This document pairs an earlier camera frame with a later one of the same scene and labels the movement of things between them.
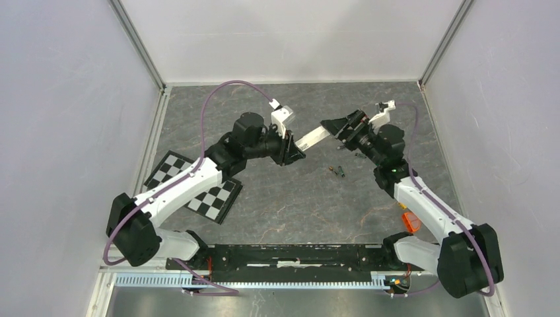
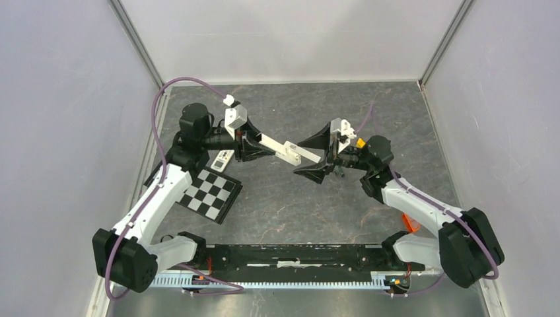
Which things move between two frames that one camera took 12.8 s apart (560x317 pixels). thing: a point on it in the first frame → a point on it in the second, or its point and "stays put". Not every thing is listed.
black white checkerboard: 214,204 stays put
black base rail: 291,263 stays put
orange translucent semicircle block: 411,222 stays put
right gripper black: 358,121 → 321,140
